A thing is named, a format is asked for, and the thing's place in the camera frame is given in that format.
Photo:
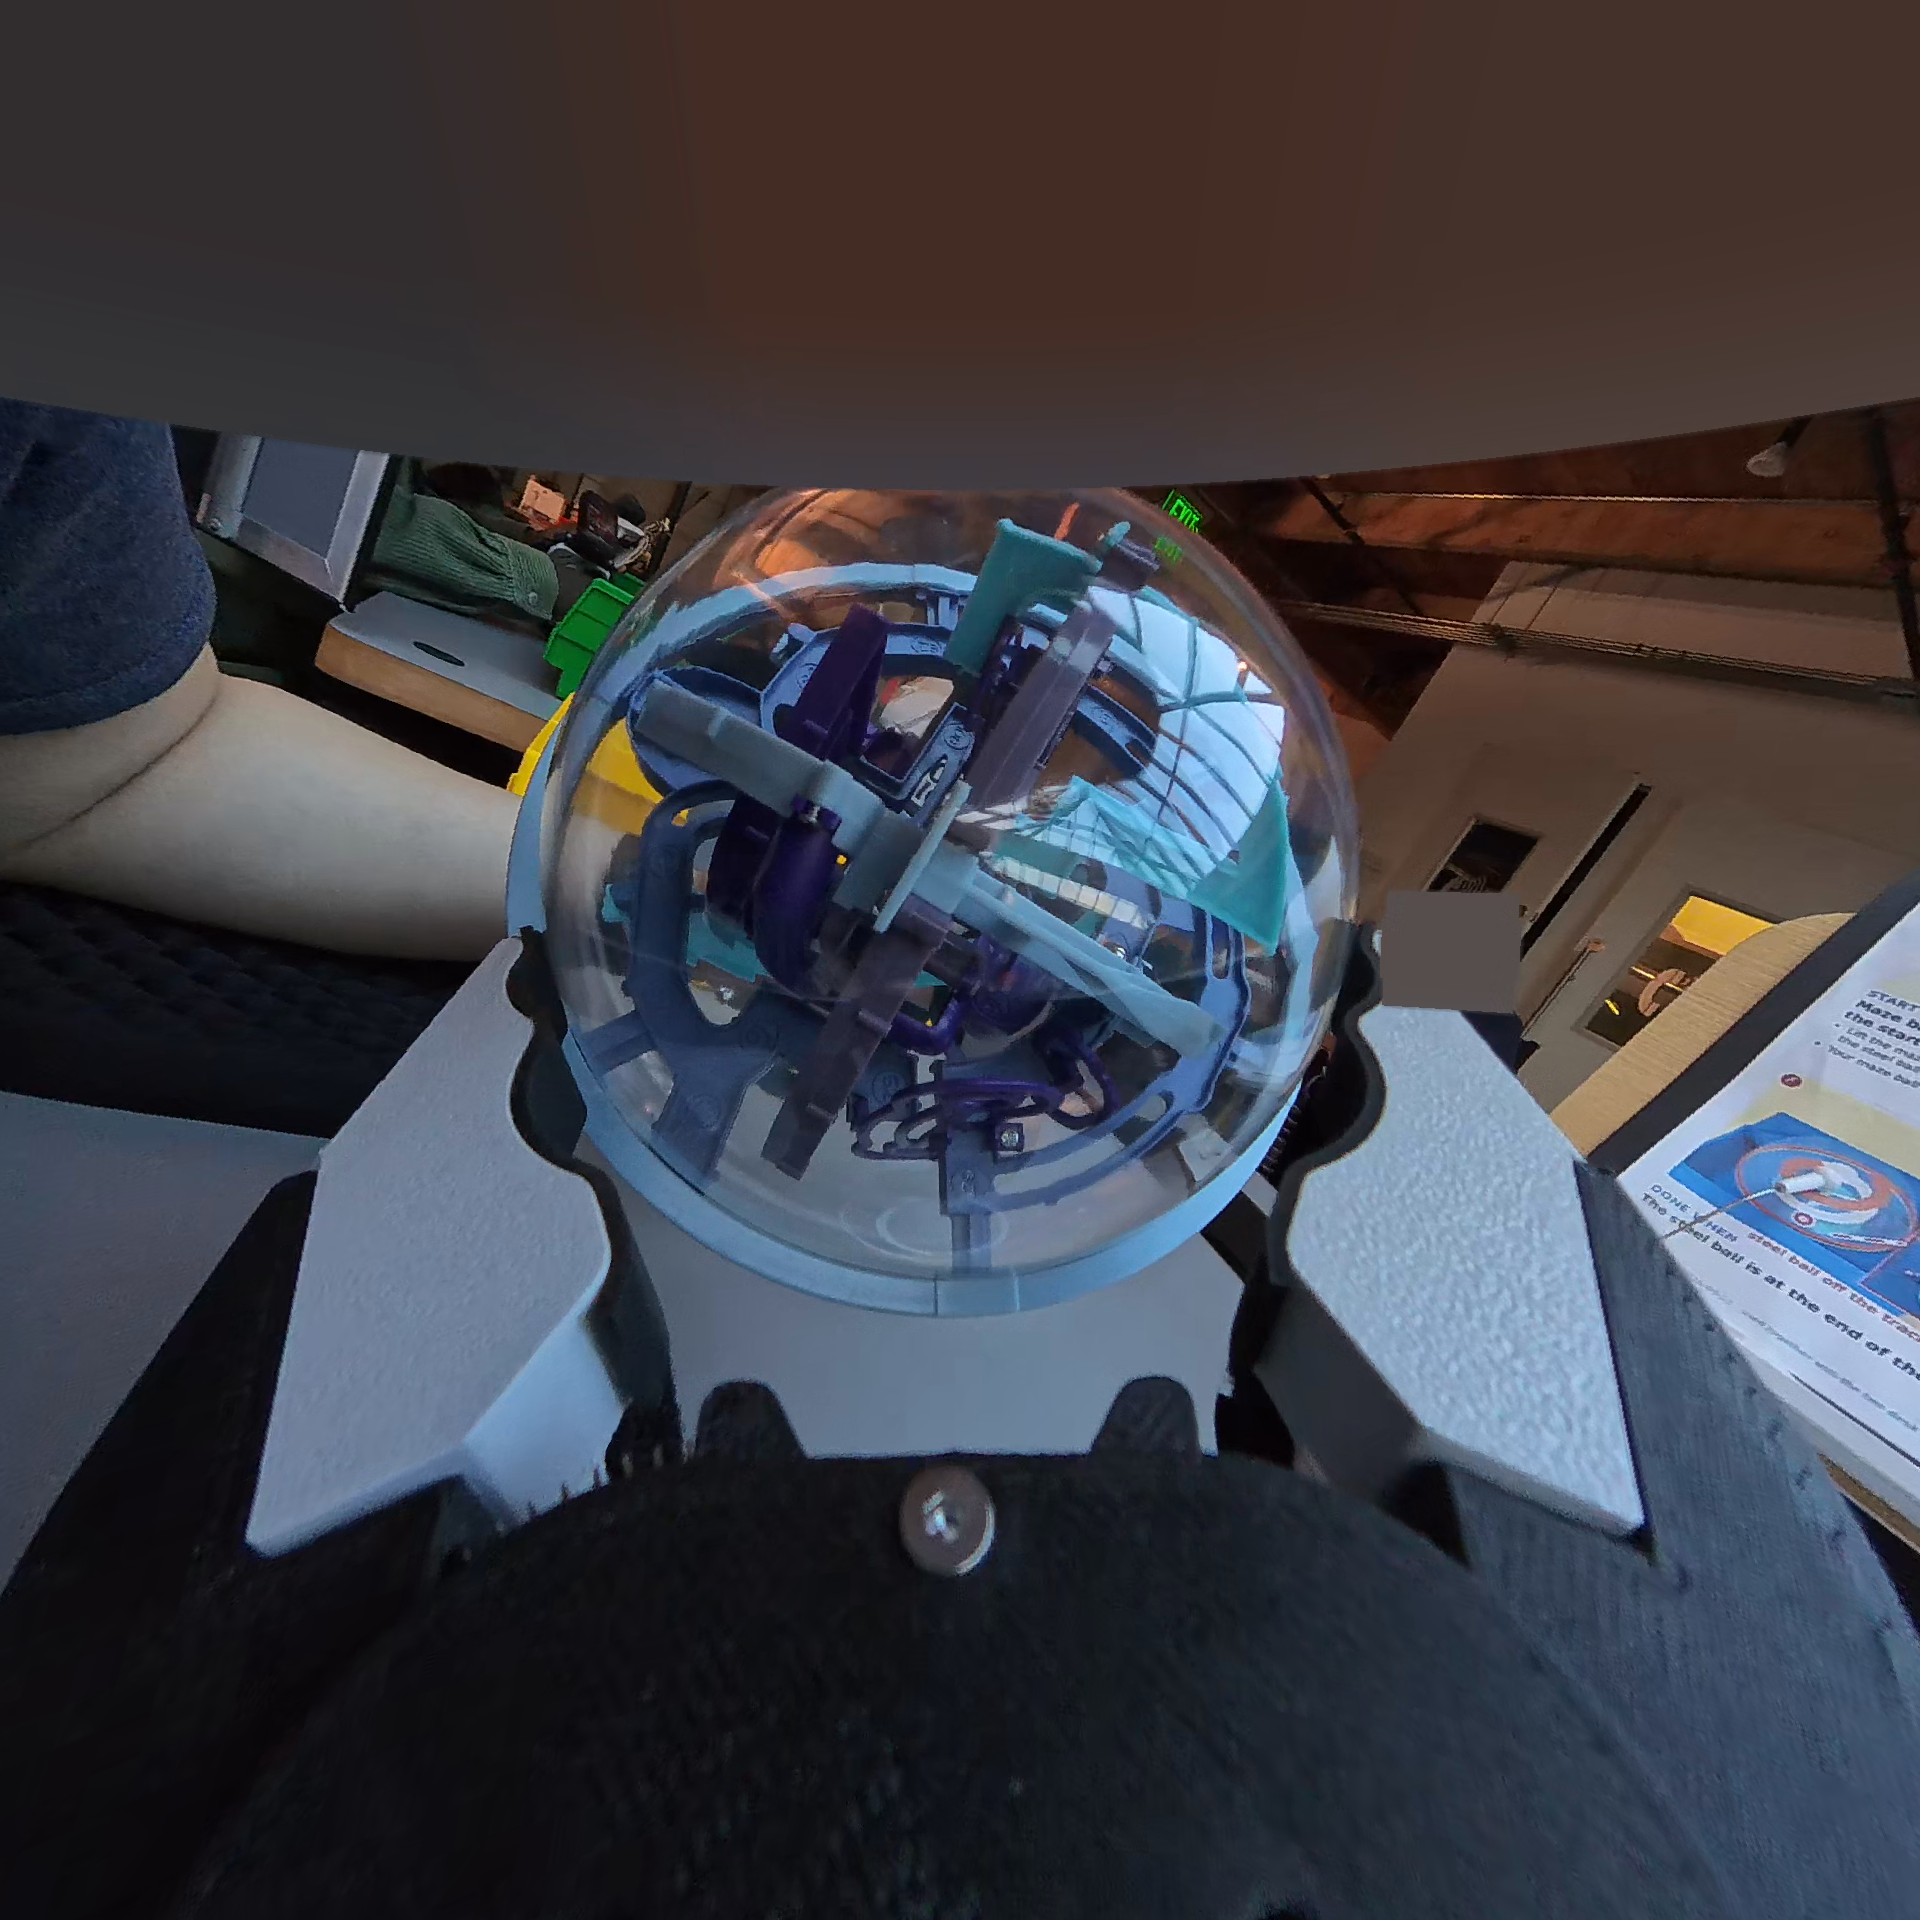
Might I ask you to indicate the clear plastic maze ball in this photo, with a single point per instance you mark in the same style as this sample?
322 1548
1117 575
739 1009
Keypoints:
930 900

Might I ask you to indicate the green plastic bin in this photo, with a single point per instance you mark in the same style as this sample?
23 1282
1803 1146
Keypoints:
589 631

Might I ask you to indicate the black textured mat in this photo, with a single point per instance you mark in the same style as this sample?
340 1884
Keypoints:
194 1004

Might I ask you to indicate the ceiling lamp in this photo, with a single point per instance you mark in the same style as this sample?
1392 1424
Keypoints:
1779 453

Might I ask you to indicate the tan cardboard piece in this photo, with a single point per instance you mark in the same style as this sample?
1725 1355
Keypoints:
1694 1035

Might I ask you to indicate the person's left forearm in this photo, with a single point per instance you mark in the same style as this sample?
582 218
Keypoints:
254 810

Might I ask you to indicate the white framed board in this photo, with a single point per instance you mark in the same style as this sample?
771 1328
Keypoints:
293 518

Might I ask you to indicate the yellow plastic bin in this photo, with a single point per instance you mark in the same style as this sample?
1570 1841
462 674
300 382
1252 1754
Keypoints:
543 750

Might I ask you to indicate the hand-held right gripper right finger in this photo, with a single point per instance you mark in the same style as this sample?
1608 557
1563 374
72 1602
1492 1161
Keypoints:
1449 1244

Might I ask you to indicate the person's blue shirt sleeve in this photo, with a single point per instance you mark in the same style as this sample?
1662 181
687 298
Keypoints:
82 571

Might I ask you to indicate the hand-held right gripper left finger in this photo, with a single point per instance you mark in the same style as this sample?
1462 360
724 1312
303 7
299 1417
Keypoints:
435 1201

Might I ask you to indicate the yellow lit window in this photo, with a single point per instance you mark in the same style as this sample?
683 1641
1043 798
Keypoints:
1681 969

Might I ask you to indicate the green exit sign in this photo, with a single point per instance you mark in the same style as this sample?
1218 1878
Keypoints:
1184 512

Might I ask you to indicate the printed instruction sheet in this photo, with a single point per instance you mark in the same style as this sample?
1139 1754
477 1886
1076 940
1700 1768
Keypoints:
1801 1184

